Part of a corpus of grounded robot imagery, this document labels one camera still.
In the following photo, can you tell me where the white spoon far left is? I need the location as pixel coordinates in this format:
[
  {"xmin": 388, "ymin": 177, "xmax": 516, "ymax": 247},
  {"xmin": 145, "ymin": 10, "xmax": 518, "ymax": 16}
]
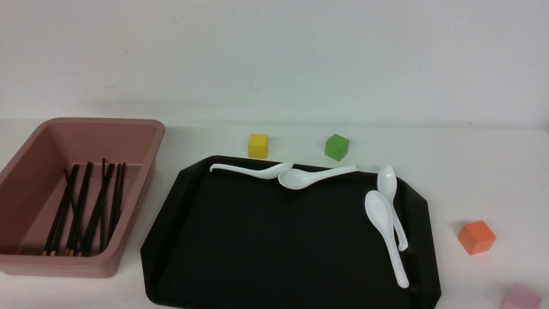
[{"xmin": 209, "ymin": 162, "xmax": 294, "ymax": 180}]

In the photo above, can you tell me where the white spoon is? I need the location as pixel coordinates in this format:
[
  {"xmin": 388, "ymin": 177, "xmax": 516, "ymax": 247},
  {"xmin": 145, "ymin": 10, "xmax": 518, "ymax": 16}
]
[
  {"xmin": 377, "ymin": 166, "xmax": 408, "ymax": 251},
  {"xmin": 365, "ymin": 190, "xmax": 410, "ymax": 289},
  {"xmin": 209, "ymin": 162, "xmax": 294, "ymax": 180},
  {"xmin": 277, "ymin": 165, "xmax": 359, "ymax": 190}
]

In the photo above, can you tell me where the yellow cube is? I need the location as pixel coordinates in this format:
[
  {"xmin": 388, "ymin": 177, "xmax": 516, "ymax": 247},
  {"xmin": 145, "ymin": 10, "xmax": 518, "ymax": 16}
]
[{"xmin": 247, "ymin": 134, "xmax": 268, "ymax": 160}]

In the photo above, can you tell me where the white spoon top middle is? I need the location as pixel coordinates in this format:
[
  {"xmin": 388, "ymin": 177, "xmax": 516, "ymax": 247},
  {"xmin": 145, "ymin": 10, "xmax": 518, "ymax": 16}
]
[{"xmin": 277, "ymin": 165, "xmax": 359, "ymax": 190}]

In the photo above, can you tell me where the green cube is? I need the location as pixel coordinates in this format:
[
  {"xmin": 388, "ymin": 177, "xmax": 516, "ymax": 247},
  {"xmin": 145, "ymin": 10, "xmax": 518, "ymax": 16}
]
[{"xmin": 324, "ymin": 133, "xmax": 350, "ymax": 161}]

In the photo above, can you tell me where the black plastic tray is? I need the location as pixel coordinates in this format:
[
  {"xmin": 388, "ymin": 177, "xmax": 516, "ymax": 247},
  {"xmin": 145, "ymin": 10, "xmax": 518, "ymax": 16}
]
[{"xmin": 141, "ymin": 156, "xmax": 441, "ymax": 309}]

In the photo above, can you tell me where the white spoon right rear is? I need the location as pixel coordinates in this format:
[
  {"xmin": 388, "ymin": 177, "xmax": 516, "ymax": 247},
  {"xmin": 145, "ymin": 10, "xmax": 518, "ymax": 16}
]
[{"xmin": 377, "ymin": 166, "xmax": 408, "ymax": 251}]

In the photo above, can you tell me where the white spoon right front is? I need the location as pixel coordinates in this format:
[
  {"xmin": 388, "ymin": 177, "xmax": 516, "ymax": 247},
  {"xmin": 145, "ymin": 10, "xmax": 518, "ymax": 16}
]
[{"xmin": 365, "ymin": 190, "xmax": 410, "ymax": 289}]

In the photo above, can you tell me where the orange cube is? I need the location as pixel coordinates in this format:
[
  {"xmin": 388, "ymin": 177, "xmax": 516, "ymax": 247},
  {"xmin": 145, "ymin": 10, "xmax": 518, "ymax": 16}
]
[{"xmin": 457, "ymin": 220, "xmax": 497, "ymax": 255}]

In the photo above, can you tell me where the pink plastic bin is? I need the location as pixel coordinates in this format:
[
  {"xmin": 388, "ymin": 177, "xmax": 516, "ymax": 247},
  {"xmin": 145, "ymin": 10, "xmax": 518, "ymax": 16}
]
[{"xmin": 0, "ymin": 118, "xmax": 165, "ymax": 278}]

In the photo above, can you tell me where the pink cube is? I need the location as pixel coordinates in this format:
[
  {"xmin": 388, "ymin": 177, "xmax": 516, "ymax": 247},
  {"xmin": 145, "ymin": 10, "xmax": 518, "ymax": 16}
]
[{"xmin": 500, "ymin": 284, "xmax": 542, "ymax": 309}]

